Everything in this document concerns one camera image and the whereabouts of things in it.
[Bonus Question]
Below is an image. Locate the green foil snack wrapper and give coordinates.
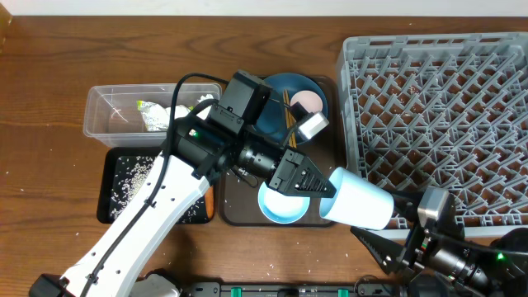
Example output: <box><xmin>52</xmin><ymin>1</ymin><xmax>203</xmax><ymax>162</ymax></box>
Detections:
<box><xmin>136</xmin><ymin>101</ymin><xmax>172</xmax><ymax>132</ymax></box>

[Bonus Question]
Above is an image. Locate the grey dishwasher rack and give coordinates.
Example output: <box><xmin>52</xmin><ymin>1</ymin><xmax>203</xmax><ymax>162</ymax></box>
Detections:
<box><xmin>336</xmin><ymin>32</ymin><xmax>527</xmax><ymax>238</ymax></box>

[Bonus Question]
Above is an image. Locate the wooden chopstick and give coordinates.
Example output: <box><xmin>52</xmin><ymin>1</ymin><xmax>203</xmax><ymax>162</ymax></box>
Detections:
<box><xmin>282</xmin><ymin>89</ymin><xmax>291</xmax><ymax>128</ymax></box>
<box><xmin>283</xmin><ymin>89</ymin><xmax>297</xmax><ymax>148</ymax></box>

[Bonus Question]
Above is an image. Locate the pile of rice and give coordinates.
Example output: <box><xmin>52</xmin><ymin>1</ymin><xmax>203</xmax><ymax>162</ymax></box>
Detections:
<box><xmin>108</xmin><ymin>156</ymin><xmax>210</xmax><ymax>224</ymax></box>

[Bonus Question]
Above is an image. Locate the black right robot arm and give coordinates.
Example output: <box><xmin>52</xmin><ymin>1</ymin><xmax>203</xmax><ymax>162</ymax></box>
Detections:
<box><xmin>351</xmin><ymin>186</ymin><xmax>527</xmax><ymax>296</ymax></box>

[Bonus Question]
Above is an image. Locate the pink cup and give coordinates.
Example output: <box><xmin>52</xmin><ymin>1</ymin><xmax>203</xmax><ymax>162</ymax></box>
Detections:
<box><xmin>290</xmin><ymin>90</ymin><xmax>323</xmax><ymax>112</ymax></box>

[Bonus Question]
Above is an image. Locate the brown serving tray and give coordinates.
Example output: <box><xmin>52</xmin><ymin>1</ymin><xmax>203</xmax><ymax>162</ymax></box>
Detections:
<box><xmin>215</xmin><ymin>76</ymin><xmax>347</xmax><ymax>227</ymax></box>

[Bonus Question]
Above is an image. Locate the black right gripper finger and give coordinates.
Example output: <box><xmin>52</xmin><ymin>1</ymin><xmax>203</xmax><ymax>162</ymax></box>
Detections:
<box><xmin>389</xmin><ymin>191</ymin><xmax>423</xmax><ymax>223</ymax></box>
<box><xmin>350</xmin><ymin>227</ymin><xmax>408</xmax><ymax>275</ymax></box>

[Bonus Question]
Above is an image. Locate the dark blue plate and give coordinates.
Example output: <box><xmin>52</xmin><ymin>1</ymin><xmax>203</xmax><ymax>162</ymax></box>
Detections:
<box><xmin>254</xmin><ymin>73</ymin><xmax>328</xmax><ymax>142</ymax></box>

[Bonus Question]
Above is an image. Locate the white paper wrapper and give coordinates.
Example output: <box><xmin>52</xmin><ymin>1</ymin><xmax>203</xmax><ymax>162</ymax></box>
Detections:
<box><xmin>174</xmin><ymin>94</ymin><xmax>214</xmax><ymax>120</ymax></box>

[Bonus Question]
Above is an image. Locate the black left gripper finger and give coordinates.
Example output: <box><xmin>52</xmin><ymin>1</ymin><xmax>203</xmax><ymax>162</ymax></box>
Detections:
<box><xmin>295</xmin><ymin>158</ymin><xmax>337</xmax><ymax>198</ymax></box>
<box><xmin>281</xmin><ymin>103</ymin><xmax>329</xmax><ymax>143</ymax></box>

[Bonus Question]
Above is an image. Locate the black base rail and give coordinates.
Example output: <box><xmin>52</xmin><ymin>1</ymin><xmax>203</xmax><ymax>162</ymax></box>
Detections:
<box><xmin>182</xmin><ymin>280</ymin><xmax>410</xmax><ymax>297</ymax></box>

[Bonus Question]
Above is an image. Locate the light blue bowl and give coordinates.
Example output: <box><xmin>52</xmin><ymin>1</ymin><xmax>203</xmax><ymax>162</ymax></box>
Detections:
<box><xmin>257</xmin><ymin>183</ymin><xmax>310</xmax><ymax>224</ymax></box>

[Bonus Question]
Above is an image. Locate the clear plastic bin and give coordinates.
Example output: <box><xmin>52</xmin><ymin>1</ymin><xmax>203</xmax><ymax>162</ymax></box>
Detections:
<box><xmin>82</xmin><ymin>82</ymin><xmax>224</xmax><ymax>149</ymax></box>

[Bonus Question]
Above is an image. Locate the orange carrot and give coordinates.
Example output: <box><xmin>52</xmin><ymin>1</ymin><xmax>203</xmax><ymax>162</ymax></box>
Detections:
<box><xmin>204</xmin><ymin>186</ymin><xmax>215</xmax><ymax>220</ymax></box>

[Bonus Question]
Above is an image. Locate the black tray bin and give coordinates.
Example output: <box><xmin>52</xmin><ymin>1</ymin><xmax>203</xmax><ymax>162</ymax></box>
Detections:
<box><xmin>96</xmin><ymin>146</ymin><xmax>215</xmax><ymax>225</ymax></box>

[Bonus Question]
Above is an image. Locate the light blue cup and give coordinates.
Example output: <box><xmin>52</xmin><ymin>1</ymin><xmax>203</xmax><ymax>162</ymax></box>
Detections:
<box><xmin>319</xmin><ymin>167</ymin><xmax>394</xmax><ymax>230</ymax></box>

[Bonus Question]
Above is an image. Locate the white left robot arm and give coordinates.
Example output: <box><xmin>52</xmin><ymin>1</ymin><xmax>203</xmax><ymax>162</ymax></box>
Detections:
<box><xmin>29</xmin><ymin>100</ymin><xmax>336</xmax><ymax>296</ymax></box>

